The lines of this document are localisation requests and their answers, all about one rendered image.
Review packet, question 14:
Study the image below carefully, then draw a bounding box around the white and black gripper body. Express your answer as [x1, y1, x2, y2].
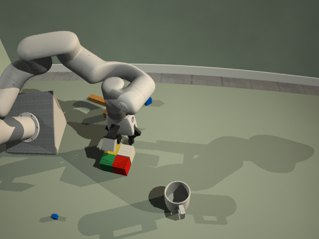
[107, 113, 137, 136]

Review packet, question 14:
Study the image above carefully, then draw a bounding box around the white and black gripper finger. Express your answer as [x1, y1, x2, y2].
[128, 126, 141, 145]
[105, 126, 122, 144]

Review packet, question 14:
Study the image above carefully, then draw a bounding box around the green cube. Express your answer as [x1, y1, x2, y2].
[99, 153, 116, 173]

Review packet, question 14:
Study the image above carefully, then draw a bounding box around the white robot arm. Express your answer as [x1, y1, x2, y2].
[0, 31, 155, 145]

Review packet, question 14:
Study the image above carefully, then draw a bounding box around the grey mug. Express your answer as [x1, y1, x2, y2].
[164, 181, 190, 220]

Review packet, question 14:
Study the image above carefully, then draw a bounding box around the red cube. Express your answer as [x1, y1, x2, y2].
[112, 155, 131, 176]

